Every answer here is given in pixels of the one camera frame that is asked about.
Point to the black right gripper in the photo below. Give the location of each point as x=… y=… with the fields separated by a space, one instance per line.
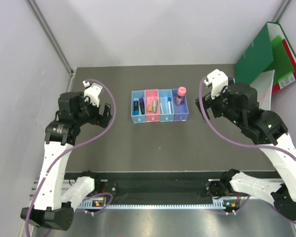
x=208 y=102

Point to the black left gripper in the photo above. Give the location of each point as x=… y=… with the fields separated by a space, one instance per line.
x=101 y=119

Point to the pink capped glue stick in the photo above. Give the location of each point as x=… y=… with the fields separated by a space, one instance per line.
x=180 y=95

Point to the purple plastic drawer bin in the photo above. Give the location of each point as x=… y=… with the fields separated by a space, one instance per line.
x=181 y=112

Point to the black highlighter blue cap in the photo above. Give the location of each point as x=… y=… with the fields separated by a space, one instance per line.
x=136 y=108

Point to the black highlighter purple cap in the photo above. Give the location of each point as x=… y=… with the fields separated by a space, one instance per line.
x=142 y=105

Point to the white marker blue cap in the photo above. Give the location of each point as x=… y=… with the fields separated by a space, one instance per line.
x=170 y=104

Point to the light blue drawer bin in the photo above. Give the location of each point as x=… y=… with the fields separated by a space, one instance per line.
x=163 y=96

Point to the white marker pink cap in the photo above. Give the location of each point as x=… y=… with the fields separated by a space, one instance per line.
x=161 y=109

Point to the pink plastic drawer bin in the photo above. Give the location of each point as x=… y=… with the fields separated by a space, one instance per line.
x=150 y=95

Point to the small green plastic piece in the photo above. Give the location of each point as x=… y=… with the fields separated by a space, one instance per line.
x=154 y=105

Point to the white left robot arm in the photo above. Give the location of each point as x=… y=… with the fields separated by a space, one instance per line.
x=50 y=208

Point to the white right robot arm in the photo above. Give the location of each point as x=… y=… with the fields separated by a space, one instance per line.
x=270 y=135

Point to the translucent light blue folder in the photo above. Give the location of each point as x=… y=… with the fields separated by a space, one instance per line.
x=263 y=84

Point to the red folder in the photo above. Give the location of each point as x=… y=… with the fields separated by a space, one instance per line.
x=283 y=64

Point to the green binder folder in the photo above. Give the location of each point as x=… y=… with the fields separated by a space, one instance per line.
x=258 y=57

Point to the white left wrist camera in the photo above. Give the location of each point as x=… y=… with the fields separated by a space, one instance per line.
x=92 y=91

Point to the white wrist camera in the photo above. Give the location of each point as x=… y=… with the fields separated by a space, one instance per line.
x=217 y=80
x=92 y=91

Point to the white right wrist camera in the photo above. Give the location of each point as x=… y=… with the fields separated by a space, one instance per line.
x=217 y=80

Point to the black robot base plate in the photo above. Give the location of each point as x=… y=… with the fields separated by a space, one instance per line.
x=173 y=187

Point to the aluminium cable duct rail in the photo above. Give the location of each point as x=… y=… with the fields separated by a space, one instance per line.
x=153 y=205

